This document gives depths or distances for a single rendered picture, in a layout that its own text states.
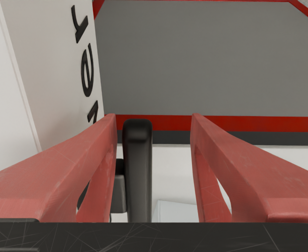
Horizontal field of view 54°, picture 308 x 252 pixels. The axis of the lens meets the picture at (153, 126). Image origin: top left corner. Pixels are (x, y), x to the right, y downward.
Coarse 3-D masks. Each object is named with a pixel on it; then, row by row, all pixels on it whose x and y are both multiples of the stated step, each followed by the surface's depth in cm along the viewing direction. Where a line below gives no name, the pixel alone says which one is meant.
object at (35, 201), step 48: (96, 144) 9; (0, 192) 6; (48, 192) 6; (96, 192) 11; (0, 240) 5; (48, 240) 5; (96, 240) 5; (144, 240) 5; (192, 240) 5; (240, 240) 5; (288, 240) 5
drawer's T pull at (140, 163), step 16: (128, 128) 12; (144, 128) 12; (128, 144) 12; (144, 144) 12; (128, 160) 12; (144, 160) 12; (128, 176) 13; (144, 176) 13; (112, 192) 13; (128, 192) 13; (144, 192) 13; (112, 208) 14; (128, 208) 14; (144, 208) 14
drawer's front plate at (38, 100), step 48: (0, 0) 7; (48, 0) 10; (0, 48) 8; (48, 48) 10; (96, 48) 19; (0, 96) 9; (48, 96) 10; (96, 96) 19; (0, 144) 10; (48, 144) 11
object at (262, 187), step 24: (192, 120) 13; (192, 144) 13; (216, 144) 8; (240, 144) 8; (192, 168) 13; (216, 168) 9; (240, 168) 7; (264, 168) 7; (288, 168) 7; (216, 192) 11; (240, 192) 7; (264, 192) 6; (288, 192) 6; (216, 216) 11; (240, 216) 7; (264, 216) 5; (288, 216) 5
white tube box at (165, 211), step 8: (160, 200) 37; (160, 208) 36; (168, 208) 36; (176, 208) 36; (184, 208) 36; (192, 208) 37; (160, 216) 35; (168, 216) 35; (176, 216) 35; (184, 216) 35; (192, 216) 36
